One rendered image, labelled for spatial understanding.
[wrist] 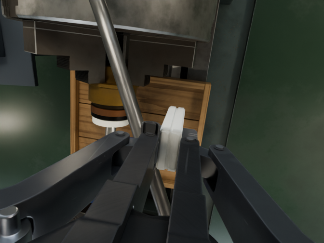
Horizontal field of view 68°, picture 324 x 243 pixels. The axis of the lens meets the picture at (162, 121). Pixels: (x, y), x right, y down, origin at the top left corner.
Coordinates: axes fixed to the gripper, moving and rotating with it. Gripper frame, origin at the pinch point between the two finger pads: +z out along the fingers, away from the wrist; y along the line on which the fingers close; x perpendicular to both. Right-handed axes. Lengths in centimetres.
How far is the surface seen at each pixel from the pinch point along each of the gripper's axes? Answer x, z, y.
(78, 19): 8.4, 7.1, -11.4
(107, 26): 7.7, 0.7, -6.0
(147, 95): -6.0, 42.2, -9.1
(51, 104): -41, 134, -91
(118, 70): 4.6, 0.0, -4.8
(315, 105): -17, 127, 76
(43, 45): 5.1, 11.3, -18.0
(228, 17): 19, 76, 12
